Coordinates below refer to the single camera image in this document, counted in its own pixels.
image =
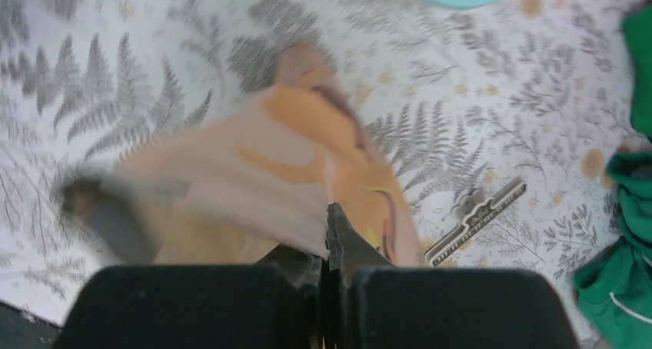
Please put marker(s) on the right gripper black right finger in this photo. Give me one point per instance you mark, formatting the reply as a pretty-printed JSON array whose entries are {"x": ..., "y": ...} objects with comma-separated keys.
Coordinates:
[{"x": 370, "y": 303}]

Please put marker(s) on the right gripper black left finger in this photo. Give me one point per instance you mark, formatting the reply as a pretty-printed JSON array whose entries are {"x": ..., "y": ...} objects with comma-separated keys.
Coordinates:
[{"x": 269, "y": 304}]

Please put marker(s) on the pink cat litter bag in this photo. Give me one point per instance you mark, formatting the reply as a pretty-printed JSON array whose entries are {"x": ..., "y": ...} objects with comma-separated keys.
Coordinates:
[{"x": 231, "y": 191}]

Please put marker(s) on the brown bag sealing clip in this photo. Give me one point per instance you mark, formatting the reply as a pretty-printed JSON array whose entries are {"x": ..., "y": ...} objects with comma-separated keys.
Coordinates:
[{"x": 473, "y": 212}]

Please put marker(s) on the green sweatshirt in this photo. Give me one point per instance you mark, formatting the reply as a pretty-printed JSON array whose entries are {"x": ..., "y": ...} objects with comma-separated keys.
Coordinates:
[{"x": 614, "y": 289}]

